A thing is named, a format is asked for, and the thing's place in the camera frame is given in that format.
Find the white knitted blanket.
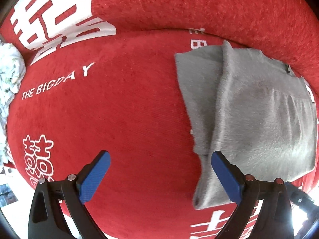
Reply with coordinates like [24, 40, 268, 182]
[1, 42, 26, 166]

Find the red pillow with white print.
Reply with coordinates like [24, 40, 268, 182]
[1, 0, 318, 82]

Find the red bedspread with white print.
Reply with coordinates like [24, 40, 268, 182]
[4, 28, 319, 239]

